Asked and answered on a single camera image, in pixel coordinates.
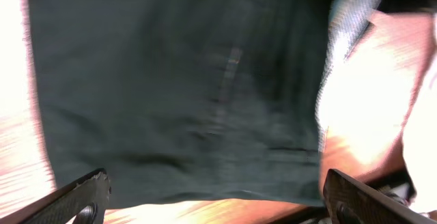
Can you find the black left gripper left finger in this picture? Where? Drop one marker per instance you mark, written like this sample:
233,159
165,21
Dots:
83,201

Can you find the black shorts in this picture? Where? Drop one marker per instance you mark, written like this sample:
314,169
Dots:
183,100

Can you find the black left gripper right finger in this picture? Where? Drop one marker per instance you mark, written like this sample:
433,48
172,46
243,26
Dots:
349,201

